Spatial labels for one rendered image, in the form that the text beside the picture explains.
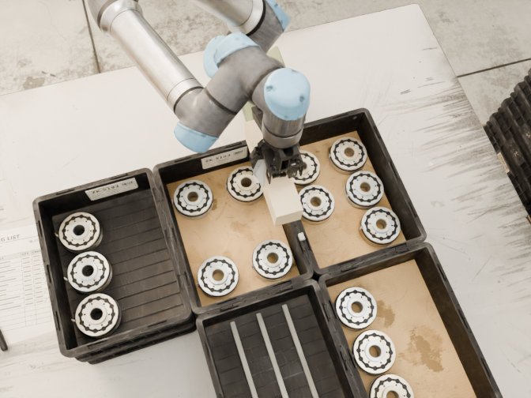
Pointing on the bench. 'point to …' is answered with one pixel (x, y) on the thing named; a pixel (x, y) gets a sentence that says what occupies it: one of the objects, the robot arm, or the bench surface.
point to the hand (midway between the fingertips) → (272, 167)
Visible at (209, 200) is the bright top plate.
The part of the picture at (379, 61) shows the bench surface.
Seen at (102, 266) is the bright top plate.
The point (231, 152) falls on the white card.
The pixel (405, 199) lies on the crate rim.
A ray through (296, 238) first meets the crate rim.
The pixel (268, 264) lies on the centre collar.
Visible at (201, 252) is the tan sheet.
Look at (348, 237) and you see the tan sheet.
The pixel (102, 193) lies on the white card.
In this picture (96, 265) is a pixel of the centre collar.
